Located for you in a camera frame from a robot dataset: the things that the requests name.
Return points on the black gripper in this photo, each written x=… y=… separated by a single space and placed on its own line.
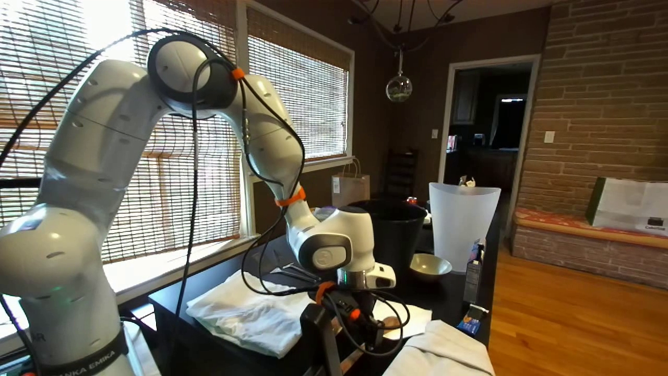
x=350 y=308

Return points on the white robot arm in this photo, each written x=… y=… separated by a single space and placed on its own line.
x=50 y=258

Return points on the black bucket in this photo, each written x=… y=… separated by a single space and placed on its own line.
x=394 y=229

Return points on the white paper napkin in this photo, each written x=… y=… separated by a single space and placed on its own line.
x=412 y=318

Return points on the white folded cloth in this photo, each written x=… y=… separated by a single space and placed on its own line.
x=234 y=309

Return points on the small ceramic bowl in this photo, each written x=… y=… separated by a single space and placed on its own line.
x=427 y=265

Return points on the white cloth at table edge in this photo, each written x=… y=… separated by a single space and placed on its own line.
x=440 y=349

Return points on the blue snack packet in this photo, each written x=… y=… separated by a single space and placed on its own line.
x=471 y=319

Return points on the brown paper bag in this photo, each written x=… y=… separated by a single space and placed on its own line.
x=349 y=185

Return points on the spray bottle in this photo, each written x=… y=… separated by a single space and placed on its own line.
x=473 y=274

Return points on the white plastic bin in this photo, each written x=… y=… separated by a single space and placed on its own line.
x=460 y=220

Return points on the white paper on ledge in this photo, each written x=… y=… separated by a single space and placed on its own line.
x=628 y=204

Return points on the black camera stand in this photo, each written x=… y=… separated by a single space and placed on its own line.
x=318 y=343

